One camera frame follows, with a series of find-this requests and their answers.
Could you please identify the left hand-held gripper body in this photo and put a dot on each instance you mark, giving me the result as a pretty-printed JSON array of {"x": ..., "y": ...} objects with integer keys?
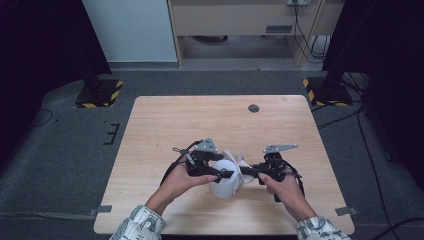
[{"x": 200, "y": 160}]

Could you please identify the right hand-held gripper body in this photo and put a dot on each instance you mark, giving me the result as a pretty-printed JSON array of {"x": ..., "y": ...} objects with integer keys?
[{"x": 276, "y": 163}]

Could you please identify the white underpants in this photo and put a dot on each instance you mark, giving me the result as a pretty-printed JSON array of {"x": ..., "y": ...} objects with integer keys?
[{"x": 240, "y": 166}]

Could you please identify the white cylinder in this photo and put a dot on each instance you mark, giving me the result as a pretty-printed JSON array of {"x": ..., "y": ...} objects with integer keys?
[{"x": 225, "y": 183}]

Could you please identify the person's left hand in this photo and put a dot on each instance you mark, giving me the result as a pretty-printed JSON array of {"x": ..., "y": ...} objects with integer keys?
[{"x": 181, "y": 183}]

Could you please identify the person's right hand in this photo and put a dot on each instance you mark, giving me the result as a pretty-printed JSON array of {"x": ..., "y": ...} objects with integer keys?
[{"x": 283, "y": 193}]

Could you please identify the dark round table grommet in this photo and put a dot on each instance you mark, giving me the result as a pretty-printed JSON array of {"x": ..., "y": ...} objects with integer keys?
[{"x": 253, "y": 108}]

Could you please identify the grey tape piece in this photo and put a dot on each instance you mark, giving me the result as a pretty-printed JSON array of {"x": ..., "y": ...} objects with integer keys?
[
  {"x": 346, "y": 211},
  {"x": 101, "y": 210}
]

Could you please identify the black yellow striped stand base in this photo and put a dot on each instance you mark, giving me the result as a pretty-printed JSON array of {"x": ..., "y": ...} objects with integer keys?
[
  {"x": 328, "y": 95},
  {"x": 100, "y": 95}
]

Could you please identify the beige wooden desk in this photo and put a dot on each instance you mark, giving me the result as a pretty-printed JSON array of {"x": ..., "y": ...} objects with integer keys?
[{"x": 233, "y": 20}]

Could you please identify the white cabinet panel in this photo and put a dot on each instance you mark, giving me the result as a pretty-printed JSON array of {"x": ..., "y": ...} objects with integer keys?
[{"x": 133, "y": 30}]

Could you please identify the dark curtain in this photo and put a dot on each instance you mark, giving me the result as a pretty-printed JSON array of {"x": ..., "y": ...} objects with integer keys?
[{"x": 390, "y": 66}]

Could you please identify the white power strip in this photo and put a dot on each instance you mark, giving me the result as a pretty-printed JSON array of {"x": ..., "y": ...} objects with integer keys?
[{"x": 298, "y": 2}]

